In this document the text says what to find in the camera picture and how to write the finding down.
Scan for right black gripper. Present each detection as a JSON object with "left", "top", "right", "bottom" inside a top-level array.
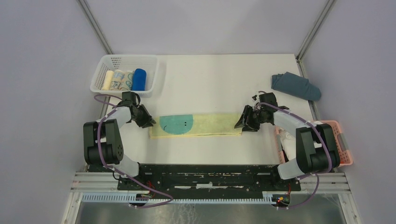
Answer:
[{"left": 234, "top": 105, "right": 268, "bottom": 132}]

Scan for green yellow towel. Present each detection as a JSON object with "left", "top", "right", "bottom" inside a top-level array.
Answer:
[{"left": 149, "top": 113, "right": 242, "bottom": 139}]

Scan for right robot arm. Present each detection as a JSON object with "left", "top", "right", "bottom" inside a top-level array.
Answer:
[{"left": 234, "top": 91, "right": 341, "bottom": 190}]

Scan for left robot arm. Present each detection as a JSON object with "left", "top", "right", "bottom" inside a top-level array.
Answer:
[{"left": 83, "top": 91, "right": 156, "bottom": 190}]

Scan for patterned rolled towel right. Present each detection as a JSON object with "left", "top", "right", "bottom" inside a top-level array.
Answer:
[{"left": 119, "top": 71, "right": 134, "bottom": 91}]

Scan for patterned rolled towel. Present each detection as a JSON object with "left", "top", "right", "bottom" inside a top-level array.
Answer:
[
  {"left": 109, "top": 70, "right": 125, "bottom": 91},
  {"left": 119, "top": 71, "right": 134, "bottom": 91}
]

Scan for patterned rolled towel left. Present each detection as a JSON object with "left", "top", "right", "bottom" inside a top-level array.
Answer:
[{"left": 109, "top": 70, "right": 125, "bottom": 91}]

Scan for grey blue towel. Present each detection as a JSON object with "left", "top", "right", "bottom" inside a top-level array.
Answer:
[{"left": 271, "top": 72, "right": 321, "bottom": 101}]

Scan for white cloth in pink basket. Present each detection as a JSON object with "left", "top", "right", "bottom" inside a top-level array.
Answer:
[{"left": 279, "top": 129, "right": 296, "bottom": 160}]

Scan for white plastic basket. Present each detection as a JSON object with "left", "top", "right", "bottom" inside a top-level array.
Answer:
[{"left": 90, "top": 55, "right": 160, "bottom": 98}]

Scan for cream rolled towel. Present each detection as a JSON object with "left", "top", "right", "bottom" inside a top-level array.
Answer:
[{"left": 101, "top": 70, "right": 114, "bottom": 91}]

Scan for pink plastic basket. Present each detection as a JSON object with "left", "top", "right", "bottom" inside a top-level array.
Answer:
[{"left": 275, "top": 120, "right": 353, "bottom": 167}]

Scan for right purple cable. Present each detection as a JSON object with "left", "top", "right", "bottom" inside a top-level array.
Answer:
[{"left": 254, "top": 91, "right": 333, "bottom": 210}]

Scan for purple cable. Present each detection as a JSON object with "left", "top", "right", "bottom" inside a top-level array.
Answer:
[
  {"left": 93, "top": 94, "right": 174, "bottom": 209},
  {"left": 254, "top": 91, "right": 333, "bottom": 210}
]

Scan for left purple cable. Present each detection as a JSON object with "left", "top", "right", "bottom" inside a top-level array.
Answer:
[{"left": 93, "top": 94, "right": 174, "bottom": 209}]

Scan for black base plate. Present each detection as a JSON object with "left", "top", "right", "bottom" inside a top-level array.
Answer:
[{"left": 135, "top": 164, "right": 302, "bottom": 200}]

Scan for white cable duct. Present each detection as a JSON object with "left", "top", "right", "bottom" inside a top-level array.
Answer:
[{"left": 81, "top": 193, "right": 281, "bottom": 206}]

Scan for aluminium frame rails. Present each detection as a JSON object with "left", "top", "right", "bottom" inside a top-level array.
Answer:
[{"left": 61, "top": 172, "right": 361, "bottom": 224}]

